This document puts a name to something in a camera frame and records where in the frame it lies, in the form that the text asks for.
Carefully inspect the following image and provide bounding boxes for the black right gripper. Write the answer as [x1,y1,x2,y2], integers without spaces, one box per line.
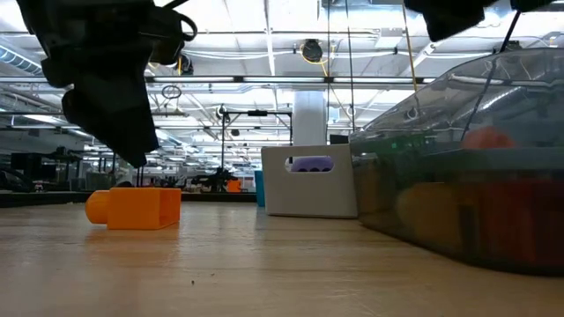
[403,0,500,43]

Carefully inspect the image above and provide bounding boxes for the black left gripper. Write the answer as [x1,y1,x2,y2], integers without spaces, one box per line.
[16,0,187,169]

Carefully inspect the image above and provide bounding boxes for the large orange peg block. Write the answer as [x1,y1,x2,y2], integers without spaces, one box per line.
[85,187,182,231]

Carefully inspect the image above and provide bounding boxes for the white square pillar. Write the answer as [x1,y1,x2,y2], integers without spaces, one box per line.
[293,91,328,147]

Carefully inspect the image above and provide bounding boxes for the white plastic bin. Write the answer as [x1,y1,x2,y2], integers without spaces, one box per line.
[261,144,359,220]

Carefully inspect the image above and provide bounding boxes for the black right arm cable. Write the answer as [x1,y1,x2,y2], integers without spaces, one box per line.
[460,11,522,142]

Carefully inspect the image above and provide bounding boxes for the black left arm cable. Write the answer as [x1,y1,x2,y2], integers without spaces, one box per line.
[162,0,198,43]

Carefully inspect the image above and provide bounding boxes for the teal plastic bin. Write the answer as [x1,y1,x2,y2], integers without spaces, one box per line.
[254,170,266,208]

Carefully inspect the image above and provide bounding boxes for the yellow cable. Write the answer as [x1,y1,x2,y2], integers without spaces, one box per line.
[399,0,422,115]

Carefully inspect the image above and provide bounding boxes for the grey translucent plastic bin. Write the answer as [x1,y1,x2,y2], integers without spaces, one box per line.
[347,47,564,276]

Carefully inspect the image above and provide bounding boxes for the distant dark workstations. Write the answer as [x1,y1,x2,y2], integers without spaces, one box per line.
[0,147,146,209]

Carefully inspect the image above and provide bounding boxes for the distant black rig frame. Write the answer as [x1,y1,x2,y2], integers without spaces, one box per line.
[219,109,294,195]

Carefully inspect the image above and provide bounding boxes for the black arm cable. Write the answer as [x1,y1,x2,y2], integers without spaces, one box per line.
[460,11,522,142]
[162,0,198,43]

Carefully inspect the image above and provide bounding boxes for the large green peg block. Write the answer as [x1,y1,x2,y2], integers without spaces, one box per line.
[365,131,431,153]

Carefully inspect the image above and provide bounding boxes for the black ceiling cable reel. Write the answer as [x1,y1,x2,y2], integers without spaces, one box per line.
[301,39,325,63]
[175,52,196,77]

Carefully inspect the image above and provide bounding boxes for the red toy brick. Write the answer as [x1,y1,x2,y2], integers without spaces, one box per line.
[478,179,564,265]

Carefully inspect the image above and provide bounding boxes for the orange toy brick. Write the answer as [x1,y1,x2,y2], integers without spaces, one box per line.
[460,126,516,150]

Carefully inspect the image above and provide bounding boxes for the yellow toy brick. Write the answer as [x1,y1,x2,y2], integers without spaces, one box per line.
[395,182,462,247]

